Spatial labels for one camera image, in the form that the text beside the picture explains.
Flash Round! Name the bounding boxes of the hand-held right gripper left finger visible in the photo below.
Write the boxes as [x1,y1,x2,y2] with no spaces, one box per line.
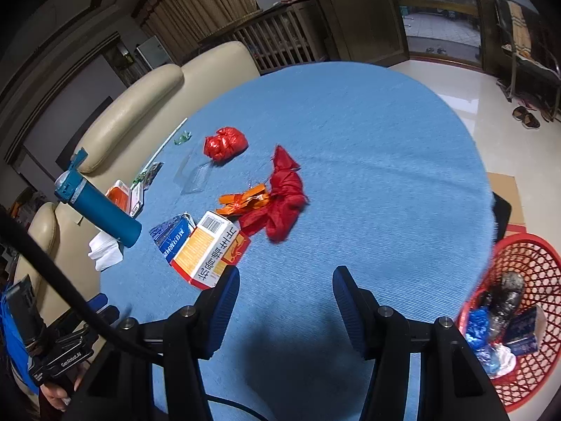
[76,267,241,421]

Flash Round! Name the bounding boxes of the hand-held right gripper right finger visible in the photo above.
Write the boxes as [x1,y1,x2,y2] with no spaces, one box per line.
[332,266,511,421]

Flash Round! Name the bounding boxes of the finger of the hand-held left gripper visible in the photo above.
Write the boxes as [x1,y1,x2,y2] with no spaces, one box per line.
[85,296,121,329]

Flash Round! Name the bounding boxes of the white orange carton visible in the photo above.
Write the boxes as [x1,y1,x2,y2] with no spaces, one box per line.
[170,210,251,290]

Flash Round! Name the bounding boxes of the blue toothpaste box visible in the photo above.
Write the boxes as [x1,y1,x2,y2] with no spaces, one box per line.
[149,213,196,261]

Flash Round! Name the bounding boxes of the orange foil wrapper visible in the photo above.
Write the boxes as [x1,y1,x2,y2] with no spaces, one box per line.
[218,184,271,216]

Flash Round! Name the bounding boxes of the red plastic bag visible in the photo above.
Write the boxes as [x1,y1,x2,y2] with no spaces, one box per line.
[203,127,249,166]

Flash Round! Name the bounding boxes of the red plastic basket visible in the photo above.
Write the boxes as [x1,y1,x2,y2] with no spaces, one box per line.
[456,233,561,408]

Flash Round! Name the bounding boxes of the person's left hand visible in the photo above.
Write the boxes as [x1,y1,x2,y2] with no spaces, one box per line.
[39,381,79,412]

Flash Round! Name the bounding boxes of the white tissue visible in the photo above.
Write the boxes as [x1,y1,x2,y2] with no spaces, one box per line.
[87,230,124,272]

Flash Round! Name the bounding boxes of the cream leather chair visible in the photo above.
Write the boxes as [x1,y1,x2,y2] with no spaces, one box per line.
[75,64,185,174]
[181,41,261,82]
[13,202,103,321]

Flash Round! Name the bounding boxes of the blue water bottle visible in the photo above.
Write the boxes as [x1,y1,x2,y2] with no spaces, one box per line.
[54,149,143,247]

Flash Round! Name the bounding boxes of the orange white packet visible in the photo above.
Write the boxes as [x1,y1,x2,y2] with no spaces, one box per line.
[105,180,145,219]

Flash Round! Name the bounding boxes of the blue crumpled wrapper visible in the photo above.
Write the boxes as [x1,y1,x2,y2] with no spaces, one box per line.
[465,308,492,347]

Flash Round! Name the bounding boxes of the blue tablecloth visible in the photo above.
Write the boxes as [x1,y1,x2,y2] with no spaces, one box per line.
[99,62,496,421]

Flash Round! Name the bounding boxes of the red cloth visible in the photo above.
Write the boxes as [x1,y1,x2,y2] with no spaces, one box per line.
[239,145,310,243]

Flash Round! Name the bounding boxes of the clear plastic tray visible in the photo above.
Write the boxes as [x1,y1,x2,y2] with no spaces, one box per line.
[174,147,213,194]

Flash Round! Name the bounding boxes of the green printed packet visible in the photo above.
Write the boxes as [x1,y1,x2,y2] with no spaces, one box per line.
[131,162,165,191]

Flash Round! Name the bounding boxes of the white plastic bag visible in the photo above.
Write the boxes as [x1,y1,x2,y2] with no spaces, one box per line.
[475,342,518,378]

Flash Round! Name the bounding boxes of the dark crumpled foil bag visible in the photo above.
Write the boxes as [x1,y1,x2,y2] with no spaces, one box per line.
[480,272,524,329]

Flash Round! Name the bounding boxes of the small dark blue box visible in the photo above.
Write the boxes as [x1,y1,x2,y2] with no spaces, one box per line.
[502,306,540,356]

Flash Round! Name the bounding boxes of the thin white stick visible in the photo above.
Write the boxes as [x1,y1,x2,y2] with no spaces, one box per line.
[140,117,188,180]

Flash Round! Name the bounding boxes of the brown cardboard sheet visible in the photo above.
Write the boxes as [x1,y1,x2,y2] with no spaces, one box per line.
[486,173,527,226]

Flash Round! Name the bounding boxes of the wooden slatted railing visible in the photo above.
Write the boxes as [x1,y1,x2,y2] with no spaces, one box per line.
[199,0,329,75]

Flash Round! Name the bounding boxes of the wooden door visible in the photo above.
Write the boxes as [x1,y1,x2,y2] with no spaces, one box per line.
[298,0,410,64]

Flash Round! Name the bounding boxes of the black metal chair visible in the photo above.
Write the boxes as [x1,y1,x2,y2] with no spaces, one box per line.
[493,0,561,123]

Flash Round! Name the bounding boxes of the beige curtain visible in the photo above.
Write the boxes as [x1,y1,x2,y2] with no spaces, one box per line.
[131,0,259,62]

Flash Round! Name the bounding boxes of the striped beige scarf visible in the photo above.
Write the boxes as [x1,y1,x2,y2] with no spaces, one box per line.
[507,2,533,59]

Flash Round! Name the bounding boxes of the black cable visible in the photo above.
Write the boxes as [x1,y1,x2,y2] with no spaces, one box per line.
[0,208,163,360]

